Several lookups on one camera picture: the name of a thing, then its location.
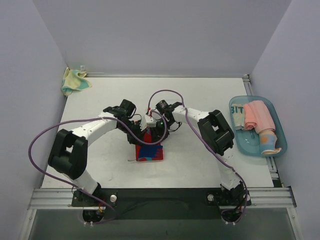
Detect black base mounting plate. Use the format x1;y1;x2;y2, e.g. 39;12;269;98
71;185;252;223

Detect white rolled towel blue letters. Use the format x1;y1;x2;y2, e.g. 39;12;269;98
230;103;245;130

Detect aluminium right frame rail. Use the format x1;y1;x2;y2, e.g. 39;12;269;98
242;74;284;188

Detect red blue patterned towel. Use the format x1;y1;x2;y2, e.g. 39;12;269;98
135;143;164;162

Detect yellow teal crumpled towel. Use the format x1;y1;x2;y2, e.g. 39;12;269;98
61;67;92;97

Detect pink rolled towel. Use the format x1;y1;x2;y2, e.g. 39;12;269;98
243;100;276;134

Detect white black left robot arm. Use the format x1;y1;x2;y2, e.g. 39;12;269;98
48;99;144;206

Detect aluminium front frame rail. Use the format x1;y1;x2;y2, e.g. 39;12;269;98
28;187;296;210

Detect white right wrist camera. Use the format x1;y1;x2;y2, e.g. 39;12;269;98
146;107;157;117

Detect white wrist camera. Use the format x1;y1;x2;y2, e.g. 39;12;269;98
140;115;157;131
146;107;157;117

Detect aluminium frame rail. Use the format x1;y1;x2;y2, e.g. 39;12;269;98
28;187;296;210
242;74;284;188

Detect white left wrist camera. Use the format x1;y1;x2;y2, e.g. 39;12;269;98
140;115;157;131

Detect peach blue rolled towel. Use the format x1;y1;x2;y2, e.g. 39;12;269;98
259;130;282;155

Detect blue plastic basket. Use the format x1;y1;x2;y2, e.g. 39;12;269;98
229;95;288;157

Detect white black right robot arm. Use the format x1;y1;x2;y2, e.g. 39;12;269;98
155;100;246;206

